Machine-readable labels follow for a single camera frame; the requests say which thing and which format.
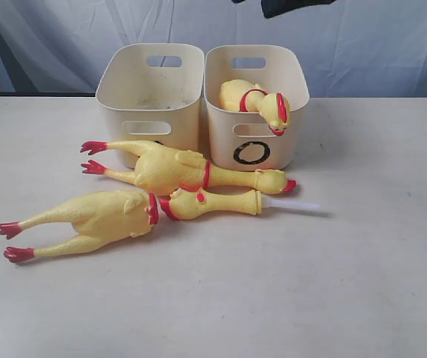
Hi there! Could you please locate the cream bin left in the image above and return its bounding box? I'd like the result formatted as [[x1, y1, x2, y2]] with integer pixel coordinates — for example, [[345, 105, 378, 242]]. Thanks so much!
[[96, 43, 205, 151]]

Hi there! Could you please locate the yellow rubber chicken front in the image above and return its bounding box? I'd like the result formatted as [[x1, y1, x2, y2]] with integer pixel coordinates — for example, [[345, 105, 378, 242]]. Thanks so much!
[[219, 79, 291, 136]]

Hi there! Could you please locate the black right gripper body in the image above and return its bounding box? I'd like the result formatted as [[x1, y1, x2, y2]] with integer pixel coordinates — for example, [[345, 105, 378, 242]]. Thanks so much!
[[231, 0, 321, 19]]

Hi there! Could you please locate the whole yellow rubber chicken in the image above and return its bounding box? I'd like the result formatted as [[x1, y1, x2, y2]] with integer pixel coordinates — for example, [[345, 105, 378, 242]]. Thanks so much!
[[81, 140, 297, 196]]

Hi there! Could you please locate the cream bin with circle mark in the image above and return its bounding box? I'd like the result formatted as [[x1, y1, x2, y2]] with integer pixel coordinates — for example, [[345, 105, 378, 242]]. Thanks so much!
[[204, 45, 310, 172]]

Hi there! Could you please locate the headless yellow chicken body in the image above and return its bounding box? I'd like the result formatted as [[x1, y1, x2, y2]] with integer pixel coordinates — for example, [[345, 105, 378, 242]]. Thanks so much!
[[0, 189, 159, 263]]

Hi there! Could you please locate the yellow chicken head neck piece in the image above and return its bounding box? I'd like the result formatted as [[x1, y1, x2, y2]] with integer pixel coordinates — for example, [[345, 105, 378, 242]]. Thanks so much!
[[160, 189, 320, 220]]

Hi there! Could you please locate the white backdrop curtain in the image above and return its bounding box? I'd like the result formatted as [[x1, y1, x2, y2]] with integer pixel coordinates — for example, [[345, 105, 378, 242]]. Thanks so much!
[[0, 1, 427, 97]]

